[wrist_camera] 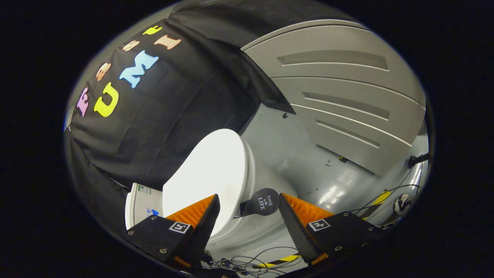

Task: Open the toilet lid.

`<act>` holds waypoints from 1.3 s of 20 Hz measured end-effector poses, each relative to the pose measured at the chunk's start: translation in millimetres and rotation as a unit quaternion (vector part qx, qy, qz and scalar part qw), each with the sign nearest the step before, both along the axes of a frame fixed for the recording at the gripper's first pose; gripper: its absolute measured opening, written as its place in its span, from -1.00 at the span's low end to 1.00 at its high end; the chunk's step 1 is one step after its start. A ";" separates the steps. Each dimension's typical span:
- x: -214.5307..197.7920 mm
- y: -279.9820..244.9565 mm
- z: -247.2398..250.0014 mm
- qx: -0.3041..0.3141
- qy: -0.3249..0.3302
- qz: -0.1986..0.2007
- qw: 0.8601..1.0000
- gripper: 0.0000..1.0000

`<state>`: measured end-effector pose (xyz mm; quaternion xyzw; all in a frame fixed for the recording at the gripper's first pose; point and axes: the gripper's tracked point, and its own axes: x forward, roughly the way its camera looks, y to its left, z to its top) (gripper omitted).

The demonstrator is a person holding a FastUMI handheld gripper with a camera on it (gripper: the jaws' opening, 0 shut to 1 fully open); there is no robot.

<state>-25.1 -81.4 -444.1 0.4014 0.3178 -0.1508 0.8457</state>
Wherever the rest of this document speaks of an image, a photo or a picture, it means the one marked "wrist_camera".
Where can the white toilet lid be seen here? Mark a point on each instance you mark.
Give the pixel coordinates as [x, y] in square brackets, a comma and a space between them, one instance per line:
[212, 170]

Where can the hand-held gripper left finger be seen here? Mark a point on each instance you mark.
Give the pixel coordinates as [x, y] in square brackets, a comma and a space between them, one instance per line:
[206, 231]

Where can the black and white ball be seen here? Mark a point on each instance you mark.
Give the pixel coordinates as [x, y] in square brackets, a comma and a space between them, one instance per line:
[402, 204]

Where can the white toilet tank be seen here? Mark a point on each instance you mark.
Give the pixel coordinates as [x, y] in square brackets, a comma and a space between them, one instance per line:
[141, 204]

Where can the black plug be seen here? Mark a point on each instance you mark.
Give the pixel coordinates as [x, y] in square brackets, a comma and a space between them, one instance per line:
[417, 159]

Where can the grey drawer cabinet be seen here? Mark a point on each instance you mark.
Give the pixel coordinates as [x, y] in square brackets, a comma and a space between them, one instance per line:
[339, 100]

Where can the black backdrop cloth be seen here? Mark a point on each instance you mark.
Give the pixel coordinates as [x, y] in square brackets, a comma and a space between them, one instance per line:
[173, 116]

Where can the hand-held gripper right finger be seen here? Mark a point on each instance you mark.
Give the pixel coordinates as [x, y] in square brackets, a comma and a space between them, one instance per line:
[295, 231]

